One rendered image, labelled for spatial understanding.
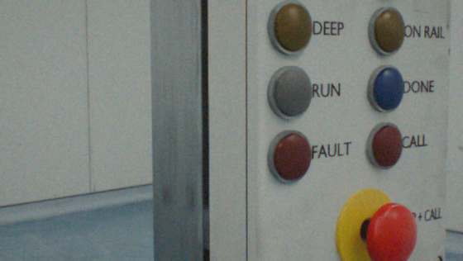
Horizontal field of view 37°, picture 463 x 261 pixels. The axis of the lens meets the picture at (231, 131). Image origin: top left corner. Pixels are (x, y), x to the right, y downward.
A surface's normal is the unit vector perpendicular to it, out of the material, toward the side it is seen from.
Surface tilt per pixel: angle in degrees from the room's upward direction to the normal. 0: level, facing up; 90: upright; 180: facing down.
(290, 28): 91
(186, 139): 90
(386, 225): 76
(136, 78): 90
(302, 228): 90
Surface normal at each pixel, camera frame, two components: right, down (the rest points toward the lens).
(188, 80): -0.80, 0.06
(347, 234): 0.60, 0.07
